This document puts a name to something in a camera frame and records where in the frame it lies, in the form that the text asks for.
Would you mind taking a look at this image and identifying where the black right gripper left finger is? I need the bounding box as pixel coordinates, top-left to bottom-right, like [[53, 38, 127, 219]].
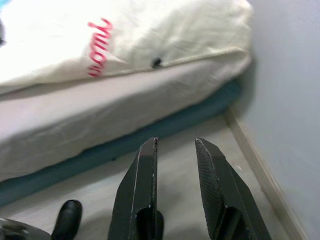
[[107, 136, 165, 240]]

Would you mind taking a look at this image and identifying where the black robot foot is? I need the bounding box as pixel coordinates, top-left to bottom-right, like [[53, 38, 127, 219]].
[[51, 199, 84, 240]]

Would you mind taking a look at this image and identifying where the beige skirting board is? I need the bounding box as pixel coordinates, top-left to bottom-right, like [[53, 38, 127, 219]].
[[224, 106, 311, 240]]

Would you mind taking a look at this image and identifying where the cream cartoon print blanket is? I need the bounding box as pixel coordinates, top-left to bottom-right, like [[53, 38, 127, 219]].
[[0, 0, 253, 96]]

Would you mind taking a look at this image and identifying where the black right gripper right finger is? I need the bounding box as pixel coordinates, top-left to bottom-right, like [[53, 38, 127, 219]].
[[194, 136, 272, 240]]

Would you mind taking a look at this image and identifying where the bed with cream sheet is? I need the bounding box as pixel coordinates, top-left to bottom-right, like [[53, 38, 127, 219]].
[[0, 58, 244, 209]]

